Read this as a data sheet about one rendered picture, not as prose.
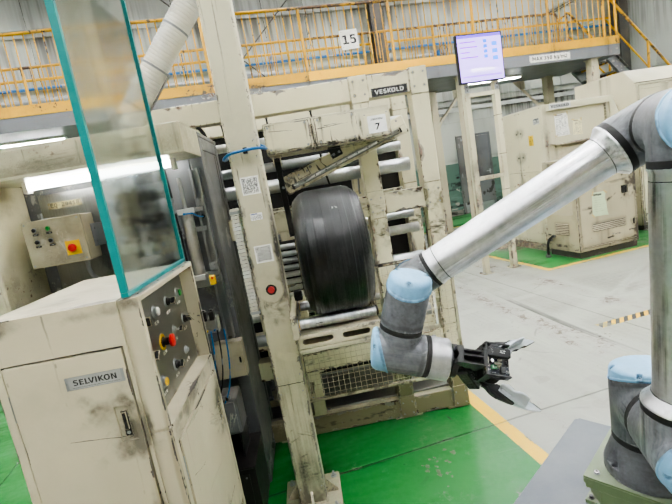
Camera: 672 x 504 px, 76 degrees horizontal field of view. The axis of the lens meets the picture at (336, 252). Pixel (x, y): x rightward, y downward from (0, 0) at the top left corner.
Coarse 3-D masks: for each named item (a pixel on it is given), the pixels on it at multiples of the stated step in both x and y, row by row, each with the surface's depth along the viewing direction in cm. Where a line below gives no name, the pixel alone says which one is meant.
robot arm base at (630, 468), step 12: (612, 432) 103; (612, 444) 103; (624, 444) 99; (612, 456) 103; (624, 456) 99; (636, 456) 97; (612, 468) 102; (624, 468) 99; (636, 468) 97; (648, 468) 95; (624, 480) 99; (636, 480) 97; (648, 480) 95; (648, 492) 95; (660, 492) 94
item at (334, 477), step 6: (324, 474) 222; (330, 474) 221; (336, 474) 220; (294, 480) 221; (330, 480) 217; (336, 480) 216; (288, 486) 218; (294, 486) 217; (288, 492) 213; (330, 492) 208; (336, 492) 208; (288, 498) 209; (330, 498) 204; (336, 498) 204; (342, 498) 203
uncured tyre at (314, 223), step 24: (312, 192) 182; (336, 192) 179; (312, 216) 170; (336, 216) 170; (360, 216) 172; (312, 240) 166; (336, 240) 167; (360, 240) 168; (312, 264) 167; (336, 264) 167; (360, 264) 168; (312, 288) 171; (336, 288) 171; (360, 288) 173
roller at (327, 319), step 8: (336, 312) 184; (344, 312) 183; (352, 312) 183; (360, 312) 183; (368, 312) 183; (376, 312) 183; (304, 320) 182; (312, 320) 182; (320, 320) 182; (328, 320) 182; (336, 320) 182; (344, 320) 183; (304, 328) 182
